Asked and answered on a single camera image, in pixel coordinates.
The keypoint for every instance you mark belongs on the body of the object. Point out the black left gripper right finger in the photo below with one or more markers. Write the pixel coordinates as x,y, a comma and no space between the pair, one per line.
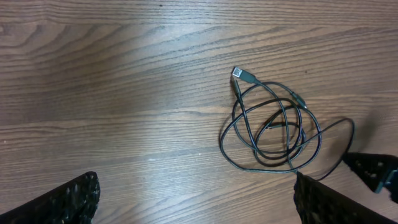
319,204

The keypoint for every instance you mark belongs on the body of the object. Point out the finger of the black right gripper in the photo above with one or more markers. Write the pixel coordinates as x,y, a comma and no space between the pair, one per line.
377,171

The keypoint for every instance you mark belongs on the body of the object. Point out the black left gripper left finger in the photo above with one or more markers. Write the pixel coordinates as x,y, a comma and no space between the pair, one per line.
73,202

